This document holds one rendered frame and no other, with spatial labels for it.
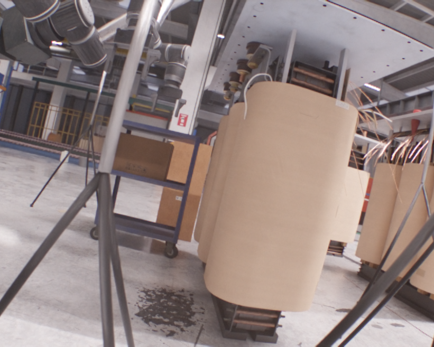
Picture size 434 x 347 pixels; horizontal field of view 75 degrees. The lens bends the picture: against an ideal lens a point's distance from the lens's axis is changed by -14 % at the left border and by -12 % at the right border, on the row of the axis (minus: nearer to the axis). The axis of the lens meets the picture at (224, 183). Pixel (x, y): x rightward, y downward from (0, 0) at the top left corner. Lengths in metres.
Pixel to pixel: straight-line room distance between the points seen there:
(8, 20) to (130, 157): 1.22
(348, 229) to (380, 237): 1.14
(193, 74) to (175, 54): 10.74
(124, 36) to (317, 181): 0.87
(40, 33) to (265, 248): 1.75
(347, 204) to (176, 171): 2.22
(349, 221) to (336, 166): 2.95
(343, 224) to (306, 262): 2.91
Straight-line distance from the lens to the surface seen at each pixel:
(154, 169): 2.35
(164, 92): 1.78
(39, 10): 1.72
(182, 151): 2.95
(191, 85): 12.42
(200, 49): 12.87
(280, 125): 1.21
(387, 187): 3.15
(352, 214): 4.22
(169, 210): 2.98
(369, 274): 3.35
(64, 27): 2.12
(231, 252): 1.23
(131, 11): 1.16
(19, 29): 2.17
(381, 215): 3.14
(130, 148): 2.38
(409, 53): 1.49
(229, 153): 1.67
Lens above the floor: 0.68
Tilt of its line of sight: 1 degrees down
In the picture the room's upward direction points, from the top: 13 degrees clockwise
